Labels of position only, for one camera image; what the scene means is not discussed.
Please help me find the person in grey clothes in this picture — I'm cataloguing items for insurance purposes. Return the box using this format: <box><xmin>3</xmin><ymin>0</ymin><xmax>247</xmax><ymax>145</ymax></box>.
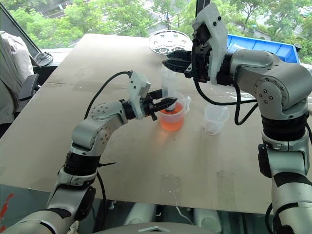
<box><xmin>0</xmin><ymin>30</ymin><xmax>34</xmax><ymax>125</ymax></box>

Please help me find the clear plastic syringe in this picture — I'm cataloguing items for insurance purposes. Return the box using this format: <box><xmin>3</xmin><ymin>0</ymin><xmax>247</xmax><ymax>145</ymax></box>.
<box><xmin>160</xmin><ymin>63</ymin><xmax>180</xmax><ymax>114</ymax></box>

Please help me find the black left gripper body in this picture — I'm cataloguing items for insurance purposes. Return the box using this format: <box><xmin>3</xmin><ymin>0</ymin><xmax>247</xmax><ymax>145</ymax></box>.
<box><xmin>142</xmin><ymin>95</ymin><xmax>159</xmax><ymax>122</ymax></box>

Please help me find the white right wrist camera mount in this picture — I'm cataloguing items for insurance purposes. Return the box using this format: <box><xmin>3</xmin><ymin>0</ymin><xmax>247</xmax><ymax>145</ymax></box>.
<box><xmin>192</xmin><ymin>2</ymin><xmax>229</xmax><ymax>85</ymax></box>

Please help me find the black zip tie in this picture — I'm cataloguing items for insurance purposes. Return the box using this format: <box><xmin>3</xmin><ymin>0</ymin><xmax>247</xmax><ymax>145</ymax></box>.
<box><xmin>97</xmin><ymin>161</ymin><xmax>117</xmax><ymax>169</ymax></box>

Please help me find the blue plastic bin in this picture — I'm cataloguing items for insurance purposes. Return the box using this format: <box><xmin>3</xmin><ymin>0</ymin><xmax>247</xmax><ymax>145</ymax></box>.
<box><xmin>226</xmin><ymin>34</ymin><xmax>301</xmax><ymax>65</ymax></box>

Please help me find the black vertical pole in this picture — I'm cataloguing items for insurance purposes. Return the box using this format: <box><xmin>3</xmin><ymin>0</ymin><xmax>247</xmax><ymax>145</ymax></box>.
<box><xmin>196</xmin><ymin>0</ymin><xmax>212</xmax><ymax>16</ymax></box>

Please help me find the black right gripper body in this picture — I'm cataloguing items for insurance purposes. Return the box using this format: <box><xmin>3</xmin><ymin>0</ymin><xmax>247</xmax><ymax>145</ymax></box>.
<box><xmin>184</xmin><ymin>23</ymin><xmax>213</xmax><ymax>84</ymax></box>

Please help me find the white rounded robot leg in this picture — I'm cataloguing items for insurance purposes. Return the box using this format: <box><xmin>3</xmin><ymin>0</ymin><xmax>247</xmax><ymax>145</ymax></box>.
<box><xmin>123</xmin><ymin>202</ymin><xmax>157</xmax><ymax>226</ymax></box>
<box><xmin>193</xmin><ymin>208</ymin><xmax>223</xmax><ymax>233</ymax></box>

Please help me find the round silver metal plate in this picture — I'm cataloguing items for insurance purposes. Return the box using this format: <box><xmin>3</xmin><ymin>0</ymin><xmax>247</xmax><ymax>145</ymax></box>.
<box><xmin>148</xmin><ymin>29</ymin><xmax>194</xmax><ymax>56</ymax></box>

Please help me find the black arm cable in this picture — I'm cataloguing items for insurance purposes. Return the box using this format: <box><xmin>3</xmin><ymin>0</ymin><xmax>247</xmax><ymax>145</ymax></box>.
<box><xmin>84</xmin><ymin>70</ymin><xmax>134</xmax><ymax>231</ymax></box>
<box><xmin>194</xmin><ymin>79</ymin><xmax>259</xmax><ymax>126</ymax></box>

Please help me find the black coiled cable bundle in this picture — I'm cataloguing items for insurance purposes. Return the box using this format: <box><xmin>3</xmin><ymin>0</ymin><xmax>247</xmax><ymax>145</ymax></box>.
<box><xmin>33</xmin><ymin>51</ymin><xmax>54</xmax><ymax>67</ymax></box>

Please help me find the black chair armrest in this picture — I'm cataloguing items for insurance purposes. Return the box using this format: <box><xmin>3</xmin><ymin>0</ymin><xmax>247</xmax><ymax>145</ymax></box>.
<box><xmin>18</xmin><ymin>74</ymin><xmax>41</xmax><ymax>102</ymax></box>

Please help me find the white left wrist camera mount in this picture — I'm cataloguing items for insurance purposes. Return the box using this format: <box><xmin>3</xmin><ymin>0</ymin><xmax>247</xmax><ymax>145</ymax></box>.
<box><xmin>127</xmin><ymin>70</ymin><xmax>152</xmax><ymax>120</ymax></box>

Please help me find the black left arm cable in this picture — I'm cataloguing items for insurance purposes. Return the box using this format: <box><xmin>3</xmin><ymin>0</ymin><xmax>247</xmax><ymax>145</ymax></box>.
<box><xmin>84</xmin><ymin>70</ymin><xmax>134</xmax><ymax>231</ymax></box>

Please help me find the silver robot torso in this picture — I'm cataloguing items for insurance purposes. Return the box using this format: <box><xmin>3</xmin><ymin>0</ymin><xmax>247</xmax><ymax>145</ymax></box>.
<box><xmin>94</xmin><ymin>221</ymin><xmax>221</xmax><ymax>234</ymax></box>

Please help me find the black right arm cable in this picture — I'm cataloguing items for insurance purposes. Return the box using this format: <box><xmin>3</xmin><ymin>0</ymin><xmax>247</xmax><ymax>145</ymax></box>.
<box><xmin>194</xmin><ymin>79</ymin><xmax>259</xmax><ymax>126</ymax></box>

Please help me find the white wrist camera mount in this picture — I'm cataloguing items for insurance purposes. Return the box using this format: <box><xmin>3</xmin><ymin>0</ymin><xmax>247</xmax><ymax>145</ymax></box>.
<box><xmin>127</xmin><ymin>70</ymin><xmax>152</xmax><ymax>120</ymax></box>
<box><xmin>192</xmin><ymin>2</ymin><xmax>229</xmax><ymax>85</ymax></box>

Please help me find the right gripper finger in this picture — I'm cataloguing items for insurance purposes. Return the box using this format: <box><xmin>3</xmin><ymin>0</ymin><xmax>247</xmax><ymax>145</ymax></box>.
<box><xmin>166</xmin><ymin>50</ymin><xmax>193</xmax><ymax>60</ymax></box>
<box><xmin>162</xmin><ymin>59</ymin><xmax>193</xmax><ymax>73</ymax></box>

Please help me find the clear cup with red liquid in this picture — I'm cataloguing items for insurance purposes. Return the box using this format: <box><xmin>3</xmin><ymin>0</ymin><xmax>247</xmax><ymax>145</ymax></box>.
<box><xmin>158</xmin><ymin>94</ymin><xmax>192</xmax><ymax>132</ymax></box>

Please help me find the empty clear measuring cup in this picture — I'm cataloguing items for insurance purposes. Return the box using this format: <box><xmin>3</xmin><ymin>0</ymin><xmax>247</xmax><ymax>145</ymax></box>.
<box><xmin>203</xmin><ymin>104</ymin><xmax>231</xmax><ymax>136</ymax></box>

